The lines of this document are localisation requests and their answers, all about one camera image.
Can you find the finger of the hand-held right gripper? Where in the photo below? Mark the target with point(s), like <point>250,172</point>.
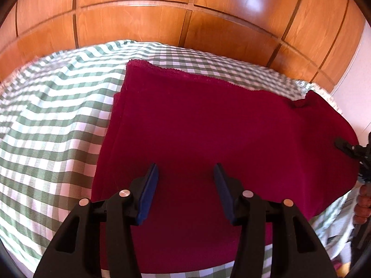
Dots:
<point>352,149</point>

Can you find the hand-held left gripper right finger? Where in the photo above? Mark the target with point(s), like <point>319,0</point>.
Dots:
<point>225,198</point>

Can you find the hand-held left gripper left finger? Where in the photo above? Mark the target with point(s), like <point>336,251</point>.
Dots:
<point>147,198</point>

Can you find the dark red fleece cloth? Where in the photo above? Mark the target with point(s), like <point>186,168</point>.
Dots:
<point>203,121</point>

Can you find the person's right hand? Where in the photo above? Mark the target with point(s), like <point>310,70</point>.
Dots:
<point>363,205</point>

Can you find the green white checked bedsheet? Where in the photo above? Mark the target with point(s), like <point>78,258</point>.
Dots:
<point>43,121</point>

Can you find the wooden panelled wardrobe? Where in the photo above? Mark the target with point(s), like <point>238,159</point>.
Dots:
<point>130,26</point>

